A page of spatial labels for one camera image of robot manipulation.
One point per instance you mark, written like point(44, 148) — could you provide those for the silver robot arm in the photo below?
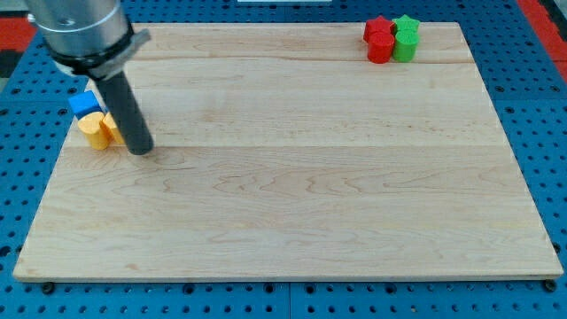
point(87, 37)

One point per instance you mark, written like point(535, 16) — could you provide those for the red star block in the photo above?
point(378, 25)

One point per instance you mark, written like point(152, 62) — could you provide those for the green star block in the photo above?
point(406, 23)

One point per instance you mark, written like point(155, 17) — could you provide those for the light wooden board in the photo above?
point(282, 154)

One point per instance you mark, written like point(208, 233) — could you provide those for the red cylinder block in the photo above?
point(380, 47)

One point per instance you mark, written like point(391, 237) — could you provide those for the green cylinder block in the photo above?
point(406, 42)

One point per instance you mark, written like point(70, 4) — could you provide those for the yellow hexagon block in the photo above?
point(111, 127)

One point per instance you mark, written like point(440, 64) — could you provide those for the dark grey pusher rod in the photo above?
point(121, 102)

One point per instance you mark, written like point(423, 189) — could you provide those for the blue cube block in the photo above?
point(84, 103)

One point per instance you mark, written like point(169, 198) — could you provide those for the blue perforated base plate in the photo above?
point(520, 48)

